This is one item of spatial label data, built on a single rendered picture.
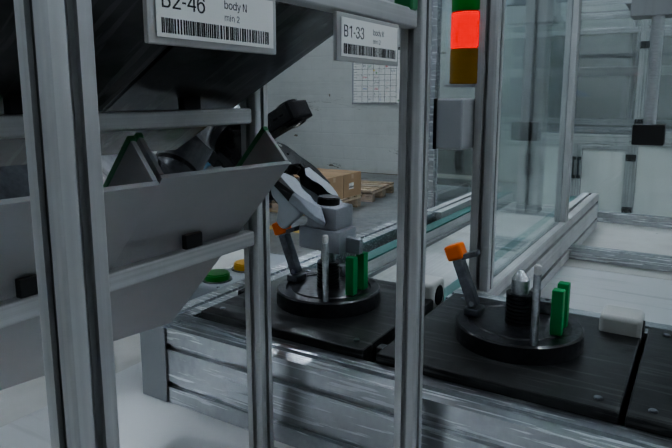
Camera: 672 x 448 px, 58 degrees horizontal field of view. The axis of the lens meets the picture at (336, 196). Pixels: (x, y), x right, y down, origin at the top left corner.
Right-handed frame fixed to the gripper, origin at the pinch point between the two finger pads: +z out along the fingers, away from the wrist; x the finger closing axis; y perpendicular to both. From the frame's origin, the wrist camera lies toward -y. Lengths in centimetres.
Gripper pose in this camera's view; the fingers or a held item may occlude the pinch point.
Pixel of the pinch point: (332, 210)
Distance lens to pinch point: 80.0
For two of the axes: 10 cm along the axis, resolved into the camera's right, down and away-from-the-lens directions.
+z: 6.9, 6.4, -3.3
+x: -5.3, 1.4, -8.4
